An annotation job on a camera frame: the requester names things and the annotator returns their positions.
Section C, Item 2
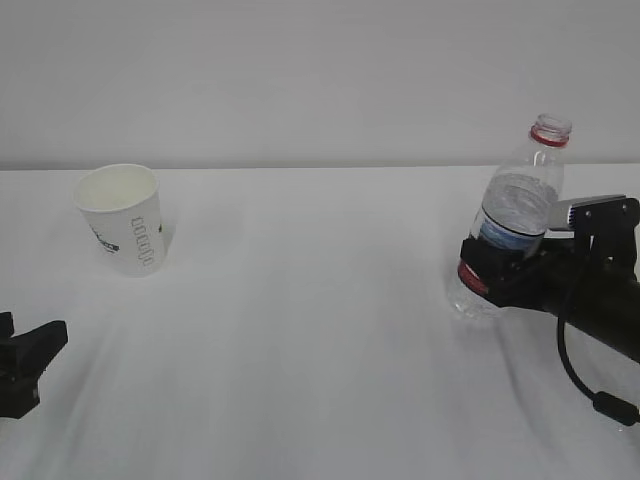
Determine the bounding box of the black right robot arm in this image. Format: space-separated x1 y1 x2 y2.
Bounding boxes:
458 236 639 361

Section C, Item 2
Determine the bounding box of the white paper cup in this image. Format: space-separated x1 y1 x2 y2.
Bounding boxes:
73 164 166 277

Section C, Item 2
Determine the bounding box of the clear water bottle red label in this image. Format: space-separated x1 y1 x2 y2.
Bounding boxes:
447 113 574 322

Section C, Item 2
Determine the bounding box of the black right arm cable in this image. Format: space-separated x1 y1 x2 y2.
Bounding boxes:
556 234 640 427

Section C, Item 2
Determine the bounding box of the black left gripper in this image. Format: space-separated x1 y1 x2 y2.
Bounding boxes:
0 312 68 419

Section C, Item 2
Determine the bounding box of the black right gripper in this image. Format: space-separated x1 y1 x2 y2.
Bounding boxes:
459 234 638 320

